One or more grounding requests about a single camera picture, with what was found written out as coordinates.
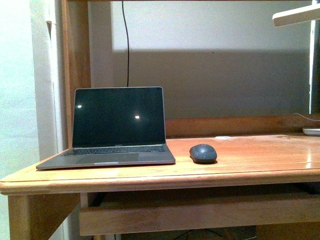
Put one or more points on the white round sticker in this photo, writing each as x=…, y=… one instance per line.
x=223, y=137

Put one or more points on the white desk lamp head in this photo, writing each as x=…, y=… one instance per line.
x=297, y=15

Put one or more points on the white lamp base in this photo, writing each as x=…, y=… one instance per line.
x=311, y=131

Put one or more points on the grey open laptop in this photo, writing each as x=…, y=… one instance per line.
x=116, y=126

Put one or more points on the wooden desk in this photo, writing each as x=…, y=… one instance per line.
x=263, y=150

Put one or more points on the dark grey computer mouse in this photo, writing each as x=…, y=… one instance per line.
x=203, y=154

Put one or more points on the wooden keyboard tray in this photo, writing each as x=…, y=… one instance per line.
x=171, y=214

